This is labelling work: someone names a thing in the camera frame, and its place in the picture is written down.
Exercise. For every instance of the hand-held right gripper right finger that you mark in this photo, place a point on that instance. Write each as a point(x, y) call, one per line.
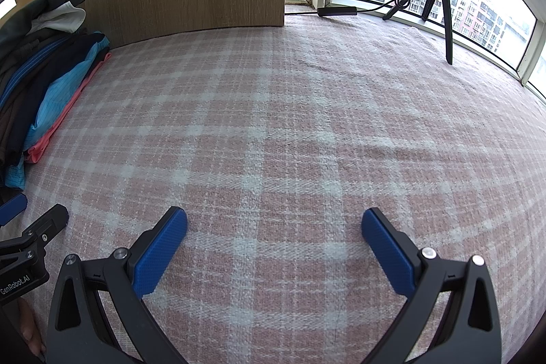
point(384, 253)

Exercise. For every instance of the white garment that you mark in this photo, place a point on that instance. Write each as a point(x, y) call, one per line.
point(64, 18)

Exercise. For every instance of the black tripod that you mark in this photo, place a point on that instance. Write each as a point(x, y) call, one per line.
point(447, 27)

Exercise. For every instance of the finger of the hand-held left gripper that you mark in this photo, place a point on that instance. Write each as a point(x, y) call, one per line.
point(49, 223)
point(10, 208)

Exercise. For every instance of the person's left hand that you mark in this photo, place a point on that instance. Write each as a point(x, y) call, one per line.
point(30, 330)

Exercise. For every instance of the navy garment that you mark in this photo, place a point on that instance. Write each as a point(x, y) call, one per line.
point(38, 82)

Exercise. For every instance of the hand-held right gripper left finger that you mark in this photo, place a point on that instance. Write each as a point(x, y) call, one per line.
point(158, 253)

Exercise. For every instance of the coral pink garment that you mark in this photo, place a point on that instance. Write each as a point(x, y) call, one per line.
point(42, 148)

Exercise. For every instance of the black inline remote control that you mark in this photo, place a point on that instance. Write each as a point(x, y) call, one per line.
point(337, 11)

